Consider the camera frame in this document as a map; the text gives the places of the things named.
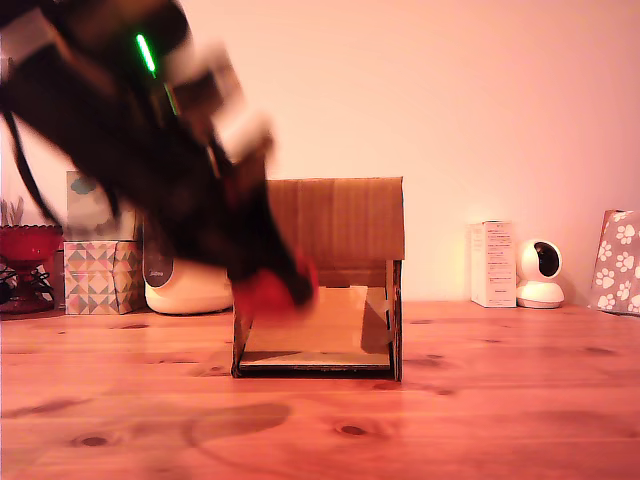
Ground red and black footbag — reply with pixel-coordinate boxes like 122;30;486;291
230;249;322;315

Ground cardboard dice tower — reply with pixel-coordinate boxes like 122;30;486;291
230;177;406;383

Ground white electric kettle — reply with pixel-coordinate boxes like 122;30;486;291
143;219;235;316

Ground geometric print tissue box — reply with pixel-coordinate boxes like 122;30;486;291
63;240;146;316

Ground cloud print tissue box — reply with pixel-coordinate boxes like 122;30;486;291
65;169;140;243

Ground dried plant stems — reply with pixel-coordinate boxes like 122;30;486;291
0;196;26;227

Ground white printed carton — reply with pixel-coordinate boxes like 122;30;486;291
468;220;518;310

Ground grey paw print bag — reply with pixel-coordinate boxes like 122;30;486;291
587;209;640;316

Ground pale grey camera box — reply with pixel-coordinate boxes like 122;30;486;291
164;42;276;164

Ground black tangled wire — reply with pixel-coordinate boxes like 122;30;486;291
0;267;56;304

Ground red glass pedestal bowl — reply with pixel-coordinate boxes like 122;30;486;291
0;224;65;315

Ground thick black cable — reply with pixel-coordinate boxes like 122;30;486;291
2;107;61;229

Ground small white round camera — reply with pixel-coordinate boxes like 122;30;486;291
515;239;566;309

